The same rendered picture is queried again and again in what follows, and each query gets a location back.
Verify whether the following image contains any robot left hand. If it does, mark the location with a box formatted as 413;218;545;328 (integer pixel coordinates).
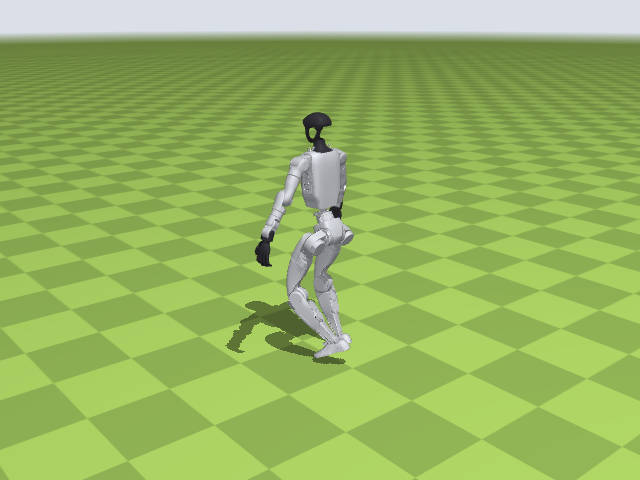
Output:
255;230;274;267

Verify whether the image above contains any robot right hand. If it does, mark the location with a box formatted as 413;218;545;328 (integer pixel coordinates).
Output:
329;200;343;219

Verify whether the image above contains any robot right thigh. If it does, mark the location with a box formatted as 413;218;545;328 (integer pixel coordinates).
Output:
314;224;354;292

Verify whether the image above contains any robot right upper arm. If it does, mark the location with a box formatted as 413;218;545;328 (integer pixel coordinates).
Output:
335;148;347;188

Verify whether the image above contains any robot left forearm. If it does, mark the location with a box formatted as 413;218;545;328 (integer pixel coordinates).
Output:
262;191;286;239

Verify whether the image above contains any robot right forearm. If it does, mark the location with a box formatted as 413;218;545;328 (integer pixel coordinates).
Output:
334;183;347;208

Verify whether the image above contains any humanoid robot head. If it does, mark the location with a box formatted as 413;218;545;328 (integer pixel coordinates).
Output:
303;112;333;153

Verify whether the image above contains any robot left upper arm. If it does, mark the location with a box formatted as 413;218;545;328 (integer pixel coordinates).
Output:
281;155;310;207

